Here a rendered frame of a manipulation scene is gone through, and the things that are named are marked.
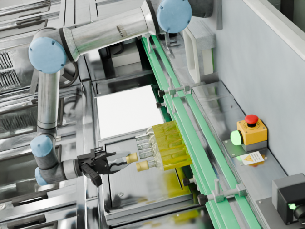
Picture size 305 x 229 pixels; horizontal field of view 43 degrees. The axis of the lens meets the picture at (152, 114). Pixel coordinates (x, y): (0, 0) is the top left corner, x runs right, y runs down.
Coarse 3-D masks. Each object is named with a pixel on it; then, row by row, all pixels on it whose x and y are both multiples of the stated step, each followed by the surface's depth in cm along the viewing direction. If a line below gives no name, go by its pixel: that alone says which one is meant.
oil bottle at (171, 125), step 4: (160, 124) 157; (164, 124) 156; (168, 124) 156; (172, 124) 155; (176, 124) 155; (148, 128) 156; (152, 128) 156; (156, 128) 155; (160, 128) 155; (164, 128) 154; (168, 128) 154; (172, 128) 154; (176, 128) 154; (148, 132) 154; (152, 132) 153; (156, 132) 153; (160, 132) 153; (148, 136) 154
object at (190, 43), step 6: (186, 30) 155; (186, 36) 163; (192, 36) 149; (186, 42) 165; (192, 42) 148; (186, 48) 166; (192, 48) 167; (186, 54) 168; (192, 54) 168; (192, 60) 170; (192, 66) 171; (192, 72) 169; (198, 72) 156; (192, 78) 166; (198, 78) 157
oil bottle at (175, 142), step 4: (164, 140) 148; (168, 140) 147; (172, 140) 147; (176, 140) 146; (180, 140) 146; (156, 144) 146; (160, 144) 146; (164, 144) 146; (168, 144) 145; (172, 144) 145; (176, 144) 144; (180, 144) 144; (184, 144) 144; (152, 148) 146; (156, 148) 145; (160, 148) 144; (164, 148) 144; (168, 148) 144; (172, 148) 144; (152, 152) 145; (156, 152) 144; (152, 156) 146
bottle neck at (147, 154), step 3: (147, 150) 147; (150, 150) 146; (141, 153) 146; (144, 153) 146; (147, 153) 146; (150, 153) 146; (141, 156) 146; (144, 156) 146; (147, 156) 146; (150, 156) 146
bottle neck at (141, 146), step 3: (138, 144) 151; (141, 144) 151; (144, 144) 150; (147, 144) 151; (138, 147) 150; (141, 147) 150; (144, 147) 150; (147, 147) 151; (138, 150) 151; (141, 150) 151
